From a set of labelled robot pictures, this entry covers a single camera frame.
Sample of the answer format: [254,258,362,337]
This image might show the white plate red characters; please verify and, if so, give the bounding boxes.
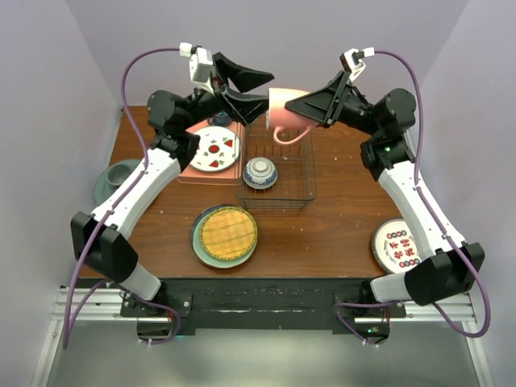
[371,218,422,273]

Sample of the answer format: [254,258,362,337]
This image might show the grey metal mug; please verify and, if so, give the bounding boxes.
[106,164,132,189]

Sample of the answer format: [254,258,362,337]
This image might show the blue white porcelain bowl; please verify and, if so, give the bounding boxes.
[243,157,278,189]

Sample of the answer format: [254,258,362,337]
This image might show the light green flower plate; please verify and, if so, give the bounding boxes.
[194,223,257,269]

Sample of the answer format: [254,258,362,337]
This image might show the dark blue mug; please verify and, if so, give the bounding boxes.
[207,111,232,127]

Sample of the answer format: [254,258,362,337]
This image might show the aluminium frame rail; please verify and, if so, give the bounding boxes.
[393,106,495,387]

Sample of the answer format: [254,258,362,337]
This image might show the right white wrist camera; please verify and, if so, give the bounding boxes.
[339,47,375,83]

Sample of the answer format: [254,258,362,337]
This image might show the grey green saucer plate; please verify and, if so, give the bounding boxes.
[93,159,140,206]

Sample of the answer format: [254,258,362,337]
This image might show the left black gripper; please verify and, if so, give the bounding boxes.
[180,54,280,132]

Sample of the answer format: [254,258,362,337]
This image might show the white watermelon pattern plate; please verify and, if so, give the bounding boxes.
[190,126,241,173]

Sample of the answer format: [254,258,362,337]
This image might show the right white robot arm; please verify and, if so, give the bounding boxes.
[284,71,485,317]

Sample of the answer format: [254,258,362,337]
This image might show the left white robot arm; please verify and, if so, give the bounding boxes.
[71,46,274,316]

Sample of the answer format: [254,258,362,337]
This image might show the dark teal plate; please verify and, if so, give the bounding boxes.
[189,204,227,251]

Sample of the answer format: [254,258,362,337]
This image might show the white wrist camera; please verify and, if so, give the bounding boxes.
[339,47,375,83]
[179,42,214,94]

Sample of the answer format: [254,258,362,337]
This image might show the black wire dish rack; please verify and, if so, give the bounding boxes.
[236,117,317,212]

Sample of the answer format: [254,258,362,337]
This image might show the yellow woven bamboo plate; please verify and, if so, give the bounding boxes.
[199,206,258,261]

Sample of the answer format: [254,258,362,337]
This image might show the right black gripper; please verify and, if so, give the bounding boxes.
[283,70,383,137]

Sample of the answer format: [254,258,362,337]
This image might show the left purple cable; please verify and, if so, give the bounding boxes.
[62,47,182,350]

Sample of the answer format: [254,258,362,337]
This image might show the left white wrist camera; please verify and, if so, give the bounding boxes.
[179,42,214,94]

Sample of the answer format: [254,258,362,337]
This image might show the pink ceramic mug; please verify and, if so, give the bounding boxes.
[265,88,318,146]

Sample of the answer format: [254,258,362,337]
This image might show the pink plastic tray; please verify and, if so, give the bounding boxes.
[177,120,244,185]

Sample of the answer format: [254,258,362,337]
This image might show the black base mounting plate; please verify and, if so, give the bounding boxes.
[120,277,406,339]

